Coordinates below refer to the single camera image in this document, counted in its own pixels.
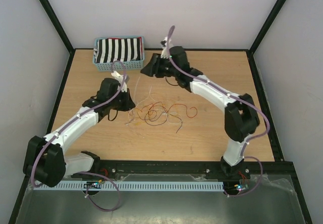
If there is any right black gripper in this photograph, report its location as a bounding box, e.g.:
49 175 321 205
140 53 179 78

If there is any white zip tie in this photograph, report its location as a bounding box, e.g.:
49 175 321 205
126 76 141 125

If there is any yellow wire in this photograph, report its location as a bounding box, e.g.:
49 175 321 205
128 105 167 126

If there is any white wire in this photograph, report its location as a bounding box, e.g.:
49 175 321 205
125 85 184 127

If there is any dark purple wire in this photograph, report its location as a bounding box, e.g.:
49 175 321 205
143 101 184 134

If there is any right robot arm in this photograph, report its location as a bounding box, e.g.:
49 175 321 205
141 46 260 178

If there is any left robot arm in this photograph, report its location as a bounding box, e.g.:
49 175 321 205
23 76 135 187

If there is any light blue plastic basket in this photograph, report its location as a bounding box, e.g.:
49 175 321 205
92 36 145 71

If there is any black white striped cloth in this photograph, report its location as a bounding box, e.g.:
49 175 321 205
93 36 144 64

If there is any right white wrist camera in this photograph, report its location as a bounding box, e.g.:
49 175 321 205
160 36 173 59

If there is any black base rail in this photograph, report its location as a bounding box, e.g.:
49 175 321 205
89 160 250 181

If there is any black enclosure frame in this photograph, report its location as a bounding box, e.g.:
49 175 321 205
9 0 312 223

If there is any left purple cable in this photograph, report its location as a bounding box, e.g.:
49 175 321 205
31 60 121 212

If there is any purple cable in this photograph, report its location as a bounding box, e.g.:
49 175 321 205
31 60 121 212
167 25 271 197

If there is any light blue slotted cable duct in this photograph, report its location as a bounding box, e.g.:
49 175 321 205
36 181 224 192

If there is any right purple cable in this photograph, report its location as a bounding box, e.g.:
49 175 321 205
167 25 271 197

